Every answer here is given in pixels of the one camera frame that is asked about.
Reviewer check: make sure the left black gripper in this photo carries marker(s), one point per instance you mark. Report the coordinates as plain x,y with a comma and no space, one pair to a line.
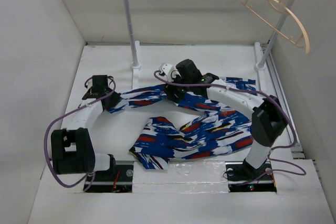
116,100

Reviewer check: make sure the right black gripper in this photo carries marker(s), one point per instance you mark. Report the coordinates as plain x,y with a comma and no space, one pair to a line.
169,89

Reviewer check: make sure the blue white red patterned trousers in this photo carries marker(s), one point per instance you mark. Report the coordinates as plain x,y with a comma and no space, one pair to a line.
220,130

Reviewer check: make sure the beige plastic clothes hanger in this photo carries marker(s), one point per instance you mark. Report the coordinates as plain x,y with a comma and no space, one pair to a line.
282,7

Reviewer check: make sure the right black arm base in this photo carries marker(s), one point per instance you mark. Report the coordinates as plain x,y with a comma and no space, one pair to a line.
241,182

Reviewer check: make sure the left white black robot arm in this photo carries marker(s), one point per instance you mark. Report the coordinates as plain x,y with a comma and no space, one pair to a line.
71,148

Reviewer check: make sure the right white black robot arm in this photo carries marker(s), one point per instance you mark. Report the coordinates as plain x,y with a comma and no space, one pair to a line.
265,113

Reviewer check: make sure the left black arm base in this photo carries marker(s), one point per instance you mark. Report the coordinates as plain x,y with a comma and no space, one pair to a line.
119,181

